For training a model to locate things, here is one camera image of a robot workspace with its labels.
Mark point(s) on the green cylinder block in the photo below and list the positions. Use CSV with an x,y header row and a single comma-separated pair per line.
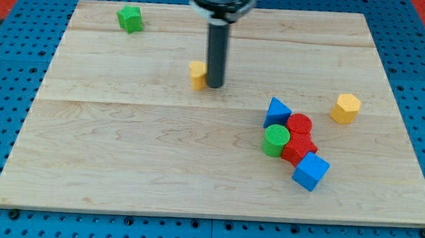
x,y
275,139

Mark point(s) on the red cylinder block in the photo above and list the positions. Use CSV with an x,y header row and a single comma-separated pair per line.
x,y
299,123

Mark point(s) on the blue triangle block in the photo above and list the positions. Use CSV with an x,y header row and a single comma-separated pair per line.
x,y
277,113

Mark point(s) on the blue cube block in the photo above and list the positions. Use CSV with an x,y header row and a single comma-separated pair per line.
x,y
310,171

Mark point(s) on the green star block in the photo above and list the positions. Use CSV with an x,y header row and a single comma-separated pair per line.
x,y
130,19

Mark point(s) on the yellow hexagon block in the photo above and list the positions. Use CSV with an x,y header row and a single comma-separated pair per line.
x,y
345,109

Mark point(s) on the red star block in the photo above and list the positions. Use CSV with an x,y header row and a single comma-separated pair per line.
x,y
298,147

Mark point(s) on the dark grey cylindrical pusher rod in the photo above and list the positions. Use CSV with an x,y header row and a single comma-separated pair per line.
x,y
216,53

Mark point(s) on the light wooden board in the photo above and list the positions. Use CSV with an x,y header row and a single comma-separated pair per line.
x,y
115,127

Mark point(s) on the yellow heart block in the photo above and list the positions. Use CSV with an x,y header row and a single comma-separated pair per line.
x,y
198,75

